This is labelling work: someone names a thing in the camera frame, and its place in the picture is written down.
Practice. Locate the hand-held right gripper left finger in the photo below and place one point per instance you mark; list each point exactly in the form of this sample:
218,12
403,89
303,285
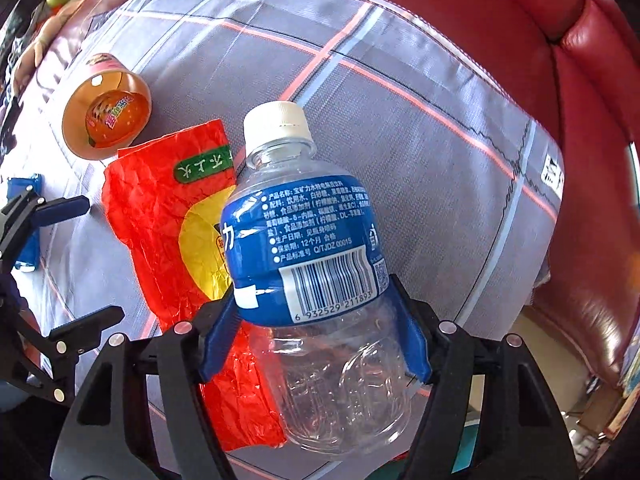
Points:
220,340

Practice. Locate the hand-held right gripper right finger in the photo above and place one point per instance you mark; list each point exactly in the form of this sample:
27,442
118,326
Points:
415,340

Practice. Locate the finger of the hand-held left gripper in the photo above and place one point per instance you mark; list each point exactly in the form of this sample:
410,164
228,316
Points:
60,208
85,330

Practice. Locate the red snack bag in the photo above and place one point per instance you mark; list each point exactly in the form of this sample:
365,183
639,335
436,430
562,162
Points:
150,200

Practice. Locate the pink paper cup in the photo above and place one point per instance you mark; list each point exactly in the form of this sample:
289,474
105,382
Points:
107,110

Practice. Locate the grey teal trash bin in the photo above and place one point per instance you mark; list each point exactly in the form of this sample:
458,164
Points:
469,445

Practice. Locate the clear plastic bottle blue label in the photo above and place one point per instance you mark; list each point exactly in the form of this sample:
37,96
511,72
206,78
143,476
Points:
310,230

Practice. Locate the beige plush toy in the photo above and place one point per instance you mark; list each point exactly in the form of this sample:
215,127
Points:
45,45

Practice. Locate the grey plaid blanket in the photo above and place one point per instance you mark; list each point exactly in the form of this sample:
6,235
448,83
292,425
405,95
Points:
400,135

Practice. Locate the red leather sofa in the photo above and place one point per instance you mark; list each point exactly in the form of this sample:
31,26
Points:
590,185

